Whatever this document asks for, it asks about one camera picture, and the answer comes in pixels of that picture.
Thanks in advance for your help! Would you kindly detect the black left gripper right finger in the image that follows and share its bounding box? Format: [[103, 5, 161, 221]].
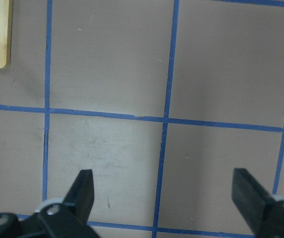
[[232, 168, 284, 238]]

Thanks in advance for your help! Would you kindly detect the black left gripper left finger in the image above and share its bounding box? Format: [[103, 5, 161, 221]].
[[35, 169, 94, 225]]

